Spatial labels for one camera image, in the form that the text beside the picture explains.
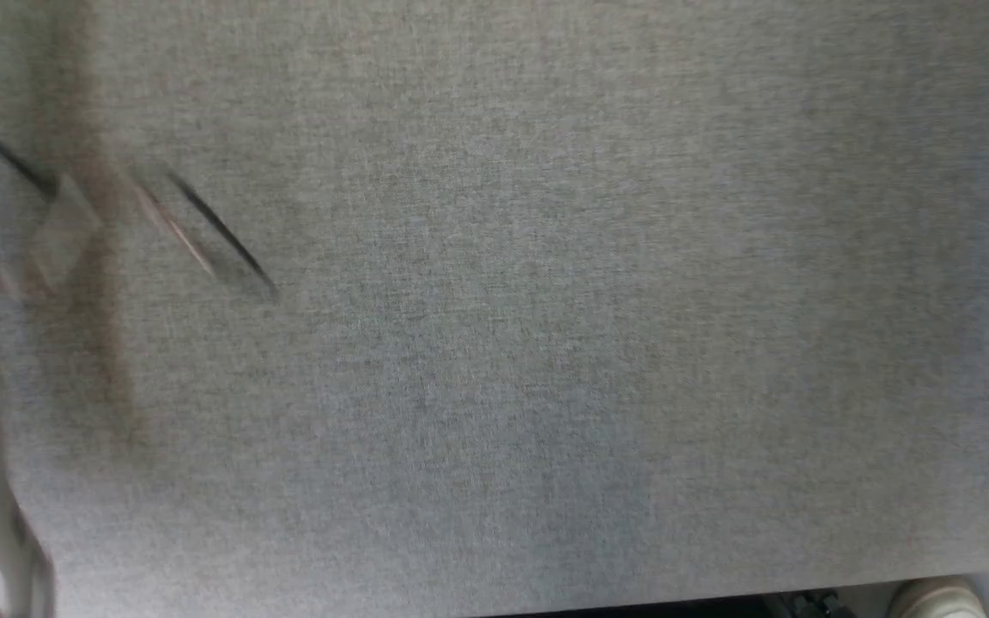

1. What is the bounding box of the grey fabric sofa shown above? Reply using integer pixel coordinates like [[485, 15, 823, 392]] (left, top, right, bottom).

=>
[[0, 0, 989, 618]]

